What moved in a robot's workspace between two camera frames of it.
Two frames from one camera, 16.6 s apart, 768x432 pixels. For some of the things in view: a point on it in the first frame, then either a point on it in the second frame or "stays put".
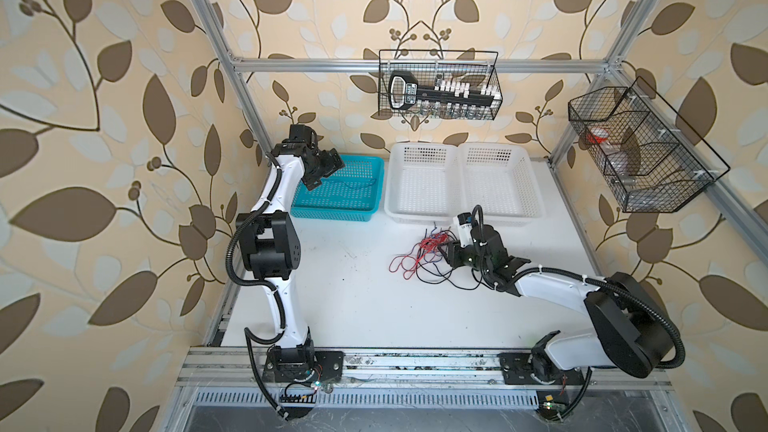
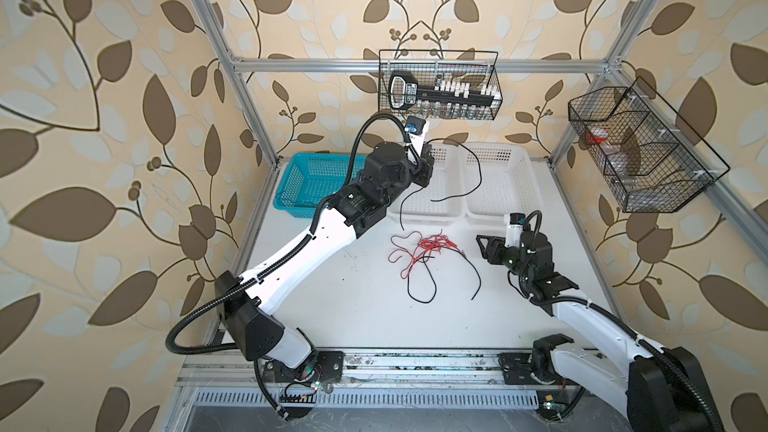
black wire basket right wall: [653, 161] stays put
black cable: [447, 278] → [453, 196]
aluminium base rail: [241, 369] stays put
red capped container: [597, 135] stays put
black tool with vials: [443, 98] stays put
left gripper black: [328, 166] → [419, 165]
